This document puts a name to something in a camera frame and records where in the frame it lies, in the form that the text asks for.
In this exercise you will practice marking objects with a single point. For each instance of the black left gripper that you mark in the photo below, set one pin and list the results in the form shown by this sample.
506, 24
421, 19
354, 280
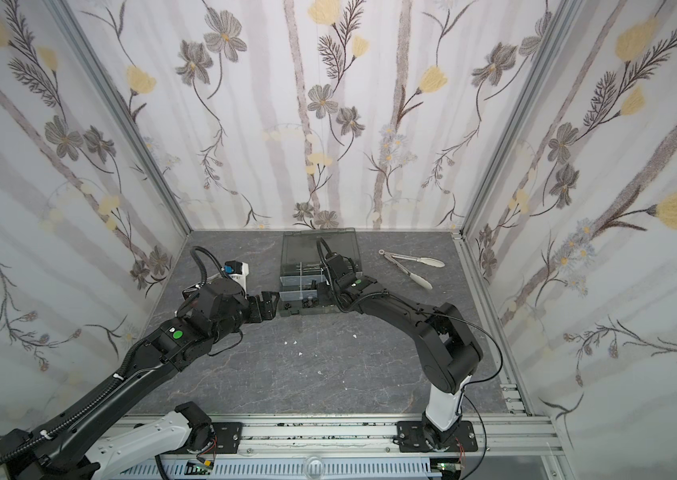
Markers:
257, 316

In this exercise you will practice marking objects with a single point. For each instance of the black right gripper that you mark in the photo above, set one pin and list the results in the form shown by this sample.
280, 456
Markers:
326, 276

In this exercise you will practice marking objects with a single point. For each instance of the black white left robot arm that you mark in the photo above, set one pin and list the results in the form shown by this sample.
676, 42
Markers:
214, 308

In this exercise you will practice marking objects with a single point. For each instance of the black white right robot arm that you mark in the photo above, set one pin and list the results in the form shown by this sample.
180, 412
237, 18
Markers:
447, 347

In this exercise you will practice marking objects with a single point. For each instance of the green plastic organizer box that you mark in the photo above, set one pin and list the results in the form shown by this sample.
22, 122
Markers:
303, 288

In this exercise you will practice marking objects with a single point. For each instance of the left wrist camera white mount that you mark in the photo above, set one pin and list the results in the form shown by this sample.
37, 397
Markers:
238, 271

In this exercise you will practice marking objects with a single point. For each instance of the aluminium rail frame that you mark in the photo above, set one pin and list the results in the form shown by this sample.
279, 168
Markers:
374, 446

